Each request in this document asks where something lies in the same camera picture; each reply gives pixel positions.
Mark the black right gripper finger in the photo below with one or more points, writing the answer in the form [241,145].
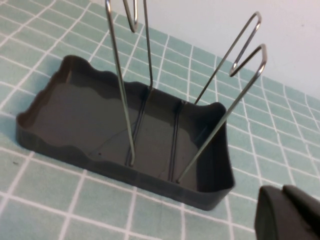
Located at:
[287,215]

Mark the green checked tablecloth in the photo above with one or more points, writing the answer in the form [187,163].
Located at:
[50,205]

